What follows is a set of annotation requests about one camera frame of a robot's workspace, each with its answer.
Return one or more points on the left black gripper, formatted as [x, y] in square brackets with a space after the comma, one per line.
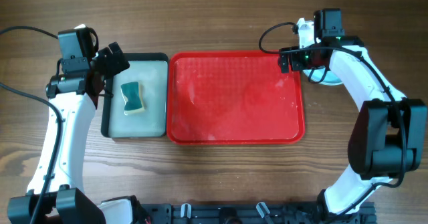
[112, 61]

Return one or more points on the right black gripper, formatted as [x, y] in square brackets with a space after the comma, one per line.
[285, 60]

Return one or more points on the light blue plate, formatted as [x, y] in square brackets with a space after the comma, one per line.
[318, 76]

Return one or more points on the green and yellow sponge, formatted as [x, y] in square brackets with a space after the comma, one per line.
[132, 95]

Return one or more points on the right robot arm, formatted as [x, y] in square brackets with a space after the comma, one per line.
[388, 136]

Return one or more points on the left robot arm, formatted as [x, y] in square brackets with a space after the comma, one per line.
[55, 194]

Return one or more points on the black tray with grey liner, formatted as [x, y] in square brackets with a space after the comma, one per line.
[151, 71]

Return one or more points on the red plastic tray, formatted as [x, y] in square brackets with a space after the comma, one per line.
[233, 97]

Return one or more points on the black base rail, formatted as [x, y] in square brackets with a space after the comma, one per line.
[288, 213]

